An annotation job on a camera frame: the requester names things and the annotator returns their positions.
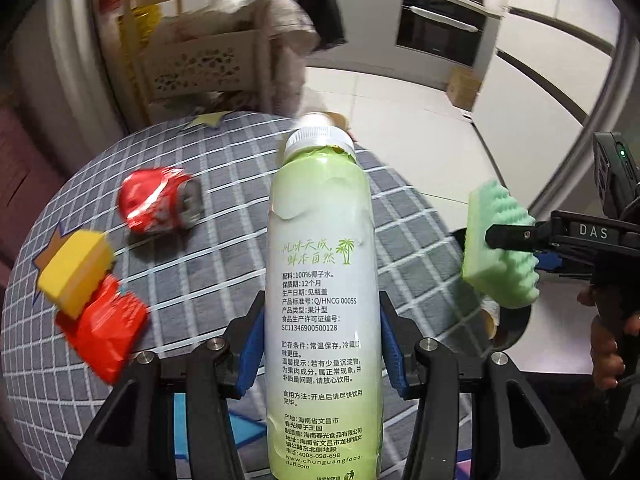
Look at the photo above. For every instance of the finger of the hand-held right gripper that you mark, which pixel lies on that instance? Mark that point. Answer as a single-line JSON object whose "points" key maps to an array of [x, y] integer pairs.
{"points": [[515, 236], [550, 262]]}

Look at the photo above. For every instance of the person's right hand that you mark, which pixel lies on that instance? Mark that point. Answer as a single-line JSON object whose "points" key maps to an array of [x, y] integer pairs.
{"points": [[602, 350]]}

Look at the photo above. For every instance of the red snack packet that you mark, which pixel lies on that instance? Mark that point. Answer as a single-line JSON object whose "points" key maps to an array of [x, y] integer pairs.
{"points": [[105, 330]]}

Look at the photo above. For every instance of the black hanging cloth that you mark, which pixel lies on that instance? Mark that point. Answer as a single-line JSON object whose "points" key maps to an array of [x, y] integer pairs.
{"points": [[325, 10]]}

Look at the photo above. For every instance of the grey sliding door frame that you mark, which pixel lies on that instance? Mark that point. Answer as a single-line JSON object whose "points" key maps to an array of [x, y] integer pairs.
{"points": [[607, 85]]}

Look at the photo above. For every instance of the black built-in oven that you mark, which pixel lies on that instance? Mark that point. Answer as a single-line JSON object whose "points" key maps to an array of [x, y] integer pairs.
{"points": [[435, 30]]}

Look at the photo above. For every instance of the beige plastic storage cart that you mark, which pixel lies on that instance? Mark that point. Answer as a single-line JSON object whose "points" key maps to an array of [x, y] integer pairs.
{"points": [[200, 60]]}

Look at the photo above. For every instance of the beige printed paper cup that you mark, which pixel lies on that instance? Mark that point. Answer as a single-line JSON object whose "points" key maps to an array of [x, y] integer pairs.
{"points": [[492, 317]]}

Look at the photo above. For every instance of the maroon sofa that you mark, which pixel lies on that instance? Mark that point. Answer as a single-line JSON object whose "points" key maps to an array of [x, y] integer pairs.
{"points": [[25, 185]]}

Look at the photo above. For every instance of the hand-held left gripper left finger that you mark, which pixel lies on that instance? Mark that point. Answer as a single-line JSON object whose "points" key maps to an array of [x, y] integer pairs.
{"points": [[250, 357]]}

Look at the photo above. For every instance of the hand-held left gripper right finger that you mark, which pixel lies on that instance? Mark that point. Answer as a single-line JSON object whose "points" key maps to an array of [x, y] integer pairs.
{"points": [[392, 360]]}

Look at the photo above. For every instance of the green wavy sponge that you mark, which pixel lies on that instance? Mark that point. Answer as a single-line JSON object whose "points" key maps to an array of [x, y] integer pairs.
{"points": [[500, 280]]}

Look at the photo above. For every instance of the yellow plastic bag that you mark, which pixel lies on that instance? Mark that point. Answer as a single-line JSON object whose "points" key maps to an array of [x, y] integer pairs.
{"points": [[140, 35]]}

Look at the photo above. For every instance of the pale cloth bag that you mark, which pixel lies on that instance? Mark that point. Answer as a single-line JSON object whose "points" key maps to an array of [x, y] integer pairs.
{"points": [[290, 25]]}

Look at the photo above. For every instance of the green plastic drink bottle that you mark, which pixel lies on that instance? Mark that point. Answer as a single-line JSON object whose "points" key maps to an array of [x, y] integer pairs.
{"points": [[320, 260]]}

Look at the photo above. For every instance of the crushed red can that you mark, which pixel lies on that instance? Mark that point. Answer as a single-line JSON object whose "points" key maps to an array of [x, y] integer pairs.
{"points": [[150, 200]]}

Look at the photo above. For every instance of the yellow sponge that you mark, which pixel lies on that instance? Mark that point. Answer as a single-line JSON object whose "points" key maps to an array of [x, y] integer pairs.
{"points": [[75, 270]]}

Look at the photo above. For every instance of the cardboard box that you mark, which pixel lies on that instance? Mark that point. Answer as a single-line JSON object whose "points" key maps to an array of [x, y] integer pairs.
{"points": [[464, 89]]}

